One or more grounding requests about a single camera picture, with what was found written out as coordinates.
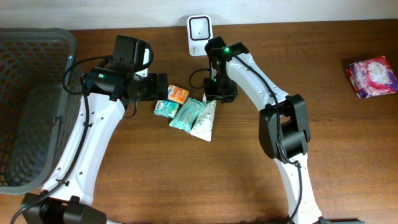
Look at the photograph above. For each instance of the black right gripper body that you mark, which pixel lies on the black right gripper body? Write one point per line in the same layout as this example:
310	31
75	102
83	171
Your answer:
221	88

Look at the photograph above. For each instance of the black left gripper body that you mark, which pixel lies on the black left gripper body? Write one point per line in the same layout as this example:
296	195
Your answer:
148	85

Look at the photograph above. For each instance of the white floral lotion tube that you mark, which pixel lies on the white floral lotion tube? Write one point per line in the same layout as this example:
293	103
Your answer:
204	123

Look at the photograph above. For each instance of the orange Kleenex tissue pack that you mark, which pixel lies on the orange Kleenex tissue pack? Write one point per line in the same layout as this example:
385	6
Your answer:
177	94

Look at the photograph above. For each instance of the teal toilet wipes pack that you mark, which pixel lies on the teal toilet wipes pack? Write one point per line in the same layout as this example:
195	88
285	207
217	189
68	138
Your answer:
187	115

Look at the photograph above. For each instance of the teal Kleenex tissue pack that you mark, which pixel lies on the teal Kleenex tissue pack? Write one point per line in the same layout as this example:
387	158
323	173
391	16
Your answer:
166	108

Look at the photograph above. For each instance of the red purple pad package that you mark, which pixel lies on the red purple pad package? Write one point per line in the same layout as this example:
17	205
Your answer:
372	77

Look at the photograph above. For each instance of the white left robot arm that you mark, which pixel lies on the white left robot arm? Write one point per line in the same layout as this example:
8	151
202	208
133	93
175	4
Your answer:
106	91

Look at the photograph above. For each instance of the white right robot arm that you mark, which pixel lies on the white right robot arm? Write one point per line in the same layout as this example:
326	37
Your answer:
284	130

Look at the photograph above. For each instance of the white barcode scanner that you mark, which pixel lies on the white barcode scanner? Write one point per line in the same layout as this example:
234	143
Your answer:
199	31

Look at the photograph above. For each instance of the grey plastic basket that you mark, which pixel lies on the grey plastic basket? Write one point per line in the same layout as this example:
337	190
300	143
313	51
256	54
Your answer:
37	114

